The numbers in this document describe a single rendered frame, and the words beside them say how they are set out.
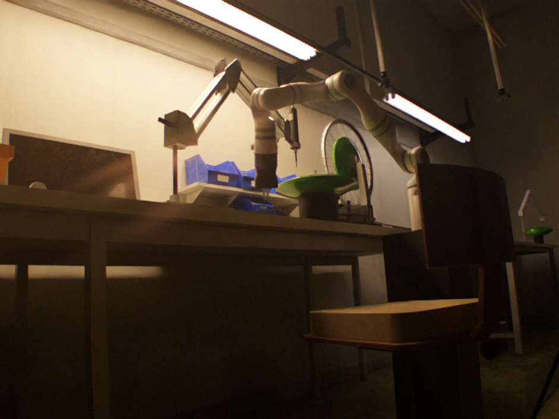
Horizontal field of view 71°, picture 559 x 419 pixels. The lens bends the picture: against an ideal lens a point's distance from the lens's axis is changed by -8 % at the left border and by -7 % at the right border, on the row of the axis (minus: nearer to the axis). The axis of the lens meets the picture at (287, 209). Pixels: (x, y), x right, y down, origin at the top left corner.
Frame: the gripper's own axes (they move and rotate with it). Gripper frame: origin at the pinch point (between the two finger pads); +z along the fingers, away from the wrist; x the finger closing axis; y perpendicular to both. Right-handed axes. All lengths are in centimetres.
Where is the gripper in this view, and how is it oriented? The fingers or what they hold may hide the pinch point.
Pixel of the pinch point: (266, 203)
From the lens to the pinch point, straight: 144.2
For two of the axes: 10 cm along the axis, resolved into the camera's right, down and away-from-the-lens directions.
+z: 0.0, 9.6, 2.9
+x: 9.9, -0.4, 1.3
